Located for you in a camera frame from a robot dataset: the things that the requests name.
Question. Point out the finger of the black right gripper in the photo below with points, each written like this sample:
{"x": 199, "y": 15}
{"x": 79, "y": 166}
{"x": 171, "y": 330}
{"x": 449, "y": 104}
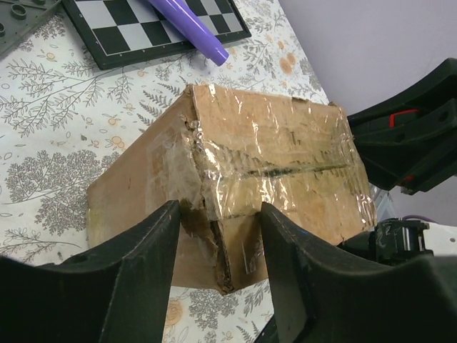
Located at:
{"x": 429, "y": 93}
{"x": 416, "y": 156}

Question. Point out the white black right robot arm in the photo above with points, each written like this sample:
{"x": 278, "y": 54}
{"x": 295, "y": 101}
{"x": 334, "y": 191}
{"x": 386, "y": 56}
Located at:
{"x": 392, "y": 241}

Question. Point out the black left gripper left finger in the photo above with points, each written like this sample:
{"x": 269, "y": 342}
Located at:
{"x": 115, "y": 292}

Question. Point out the purple toy microphone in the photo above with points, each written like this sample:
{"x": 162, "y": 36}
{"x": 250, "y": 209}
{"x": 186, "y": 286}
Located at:
{"x": 190, "y": 26}

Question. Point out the brown cardboard express box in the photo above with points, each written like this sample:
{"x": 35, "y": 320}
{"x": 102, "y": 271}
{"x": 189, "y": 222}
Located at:
{"x": 222, "y": 153}

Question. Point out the black white chessboard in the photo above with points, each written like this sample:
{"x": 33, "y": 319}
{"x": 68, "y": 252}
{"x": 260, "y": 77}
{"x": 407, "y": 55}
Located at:
{"x": 120, "y": 33}

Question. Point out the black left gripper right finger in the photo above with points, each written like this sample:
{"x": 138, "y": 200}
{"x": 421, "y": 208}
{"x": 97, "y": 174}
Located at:
{"x": 323, "y": 293}

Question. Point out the red black utility knife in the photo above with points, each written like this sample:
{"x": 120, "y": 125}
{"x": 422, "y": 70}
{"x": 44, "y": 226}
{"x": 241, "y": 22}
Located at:
{"x": 403, "y": 117}

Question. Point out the grey studded building plate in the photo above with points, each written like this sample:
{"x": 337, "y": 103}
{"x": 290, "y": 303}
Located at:
{"x": 19, "y": 18}

